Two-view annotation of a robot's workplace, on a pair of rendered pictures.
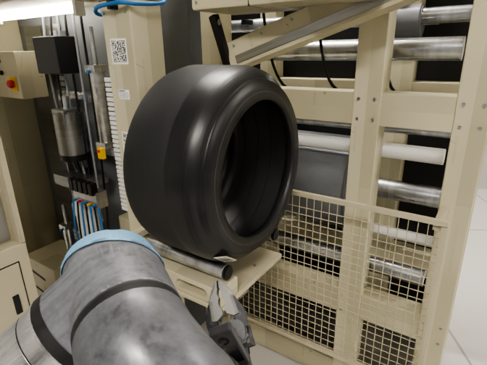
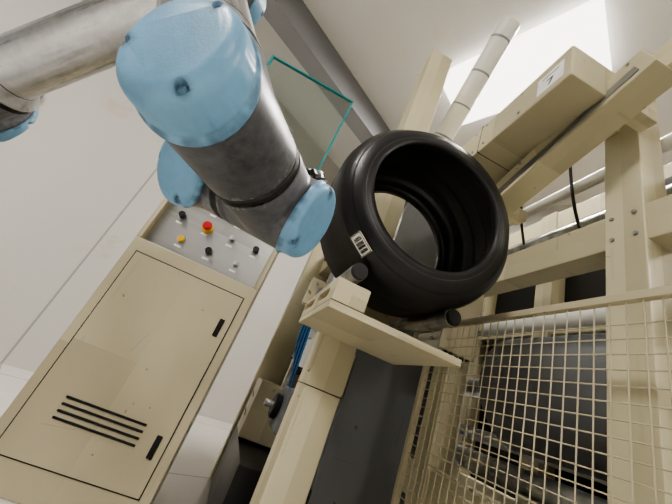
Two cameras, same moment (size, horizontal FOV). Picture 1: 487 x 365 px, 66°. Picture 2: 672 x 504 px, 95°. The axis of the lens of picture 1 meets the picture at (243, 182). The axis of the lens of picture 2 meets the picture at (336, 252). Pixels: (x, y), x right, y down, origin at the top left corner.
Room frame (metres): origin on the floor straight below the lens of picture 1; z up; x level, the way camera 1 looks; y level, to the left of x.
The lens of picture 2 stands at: (0.40, -0.41, 0.61)
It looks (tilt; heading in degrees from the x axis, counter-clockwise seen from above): 24 degrees up; 47
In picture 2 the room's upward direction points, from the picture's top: 23 degrees clockwise
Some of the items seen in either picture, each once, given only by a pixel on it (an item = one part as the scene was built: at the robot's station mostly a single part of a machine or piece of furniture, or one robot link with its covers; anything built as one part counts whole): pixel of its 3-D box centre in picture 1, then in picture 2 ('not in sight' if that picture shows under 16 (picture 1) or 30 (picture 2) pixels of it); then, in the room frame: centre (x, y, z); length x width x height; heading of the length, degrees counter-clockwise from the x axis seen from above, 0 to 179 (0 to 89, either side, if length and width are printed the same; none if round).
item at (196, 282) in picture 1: (184, 273); (330, 306); (1.04, 0.20, 0.84); 0.36 x 0.09 x 0.06; 56
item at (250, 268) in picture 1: (211, 263); (368, 337); (1.15, 0.12, 0.80); 0.37 x 0.36 x 0.02; 146
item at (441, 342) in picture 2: not in sight; (447, 318); (1.59, 0.08, 1.05); 0.20 x 0.15 x 0.30; 56
